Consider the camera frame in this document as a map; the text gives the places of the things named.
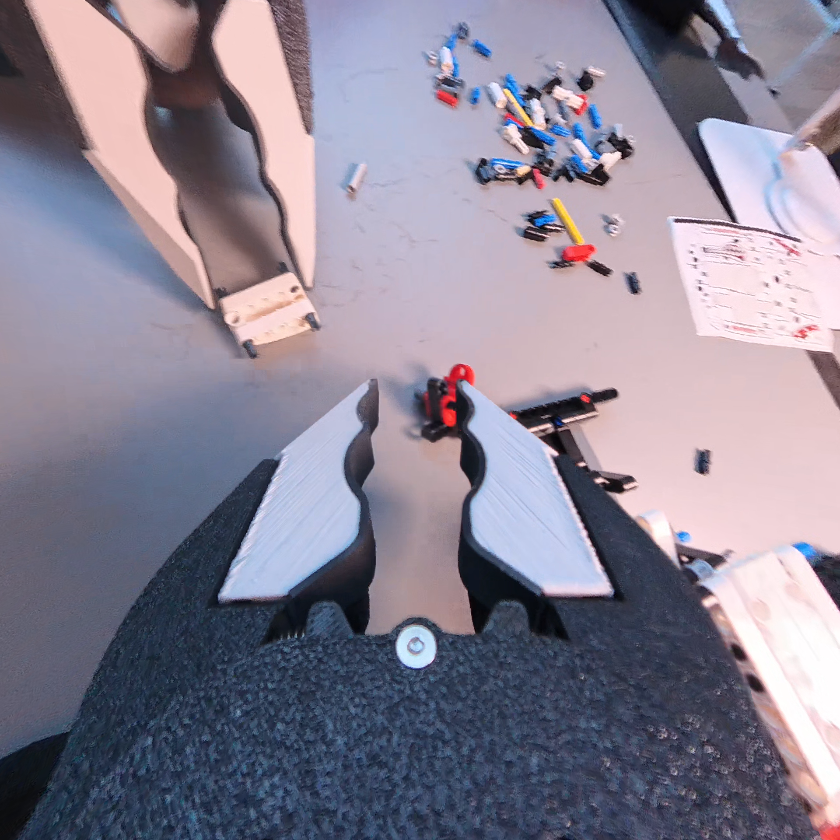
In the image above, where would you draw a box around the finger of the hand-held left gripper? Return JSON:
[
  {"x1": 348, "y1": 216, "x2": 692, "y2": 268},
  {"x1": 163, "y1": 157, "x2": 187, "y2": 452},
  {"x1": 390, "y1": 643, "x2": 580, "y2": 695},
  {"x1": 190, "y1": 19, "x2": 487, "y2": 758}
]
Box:
[
  {"x1": 208, "y1": 0, "x2": 319, "y2": 287},
  {"x1": 27, "y1": 0, "x2": 231, "y2": 312}
]

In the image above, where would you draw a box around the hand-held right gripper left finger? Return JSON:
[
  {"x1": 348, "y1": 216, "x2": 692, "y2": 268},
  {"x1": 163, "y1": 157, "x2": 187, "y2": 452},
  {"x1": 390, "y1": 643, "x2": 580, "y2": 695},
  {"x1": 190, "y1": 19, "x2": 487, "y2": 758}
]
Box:
[{"x1": 217, "y1": 380, "x2": 380, "y2": 611}]

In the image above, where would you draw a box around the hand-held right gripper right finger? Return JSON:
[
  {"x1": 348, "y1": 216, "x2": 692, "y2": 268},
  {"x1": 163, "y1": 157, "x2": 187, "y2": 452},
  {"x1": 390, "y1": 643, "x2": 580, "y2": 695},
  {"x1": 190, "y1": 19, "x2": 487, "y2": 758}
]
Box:
[{"x1": 456, "y1": 382, "x2": 616, "y2": 609}]

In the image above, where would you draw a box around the red toy brick piece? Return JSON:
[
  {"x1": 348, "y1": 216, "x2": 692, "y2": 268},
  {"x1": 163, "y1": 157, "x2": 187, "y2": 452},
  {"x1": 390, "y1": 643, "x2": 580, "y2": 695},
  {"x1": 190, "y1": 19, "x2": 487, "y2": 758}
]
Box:
[{"x1": 418, "y1": 364, "x2": 476, "y2": 441}]

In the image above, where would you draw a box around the white toy brick piece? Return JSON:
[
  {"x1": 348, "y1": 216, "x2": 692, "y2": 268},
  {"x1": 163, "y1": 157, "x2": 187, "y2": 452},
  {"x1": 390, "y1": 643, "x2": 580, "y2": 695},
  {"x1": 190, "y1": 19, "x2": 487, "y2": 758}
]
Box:
[{"x1": 217, "y1": 267, "x2": 322, "y2": 358}]

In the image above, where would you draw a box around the pile of small toy bricks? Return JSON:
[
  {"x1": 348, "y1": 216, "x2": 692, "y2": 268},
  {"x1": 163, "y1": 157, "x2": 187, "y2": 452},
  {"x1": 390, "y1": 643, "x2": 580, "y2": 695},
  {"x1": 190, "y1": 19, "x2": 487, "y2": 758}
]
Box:
[{"x1": 423, "y1": 20, "x2": 644, "y2": 296}]

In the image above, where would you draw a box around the grey desk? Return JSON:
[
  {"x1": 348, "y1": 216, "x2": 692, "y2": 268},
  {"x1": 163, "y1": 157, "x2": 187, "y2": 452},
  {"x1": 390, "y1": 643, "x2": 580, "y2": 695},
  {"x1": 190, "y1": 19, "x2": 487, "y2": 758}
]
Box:
[{"x1": 0, "y1": 0, "x2": 840, "y2": 788}]

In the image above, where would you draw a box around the toy vehicle chassis build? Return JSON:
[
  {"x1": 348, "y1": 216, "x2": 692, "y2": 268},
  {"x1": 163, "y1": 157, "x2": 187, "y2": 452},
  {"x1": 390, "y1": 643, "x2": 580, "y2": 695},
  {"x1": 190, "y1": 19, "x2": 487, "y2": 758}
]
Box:
[{"x1": 506, "y1": 388, "x2": 840, "y2": 828}]

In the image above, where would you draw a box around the printed instruction sheet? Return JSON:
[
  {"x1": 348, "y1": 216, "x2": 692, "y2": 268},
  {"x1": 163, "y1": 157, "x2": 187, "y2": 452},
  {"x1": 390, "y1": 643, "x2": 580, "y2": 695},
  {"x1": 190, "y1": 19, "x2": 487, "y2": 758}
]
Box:
[{"x1": 667, "y1": 217, "x2": 840, "y2": 353}]

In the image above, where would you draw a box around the white document stand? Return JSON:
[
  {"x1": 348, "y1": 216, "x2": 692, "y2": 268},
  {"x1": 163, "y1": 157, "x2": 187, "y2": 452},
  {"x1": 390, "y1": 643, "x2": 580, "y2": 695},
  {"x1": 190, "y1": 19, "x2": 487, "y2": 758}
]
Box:
[{"x1": 696, "y1": 99, "x2": 840, "y2": 257}]

